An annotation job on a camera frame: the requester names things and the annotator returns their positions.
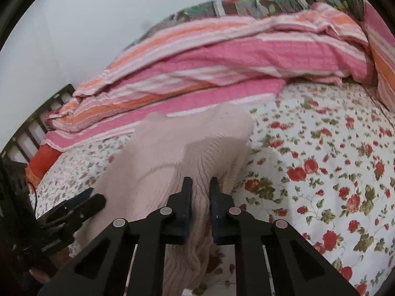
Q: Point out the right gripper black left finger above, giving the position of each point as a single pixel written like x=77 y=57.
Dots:
x=127 y=258

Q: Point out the red pillow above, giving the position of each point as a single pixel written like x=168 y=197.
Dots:
x=37 y=167

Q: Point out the floral bed sheet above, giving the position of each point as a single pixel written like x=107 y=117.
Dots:
x=323 y=159

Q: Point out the pink knit sweater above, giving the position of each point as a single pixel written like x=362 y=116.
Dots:
x=151 y=166

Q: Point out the dark wooden headboard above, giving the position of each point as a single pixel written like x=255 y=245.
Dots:
x=27 y=139

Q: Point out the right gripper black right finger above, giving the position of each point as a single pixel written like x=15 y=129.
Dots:
x=271 y=258

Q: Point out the person's left hand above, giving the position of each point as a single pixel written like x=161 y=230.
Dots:
x=51 y=266

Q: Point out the pink striped quilt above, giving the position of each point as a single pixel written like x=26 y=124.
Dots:
x=321 y=44

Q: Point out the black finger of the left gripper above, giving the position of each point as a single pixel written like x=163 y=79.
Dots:
x=74 y=201
x=86 y=210

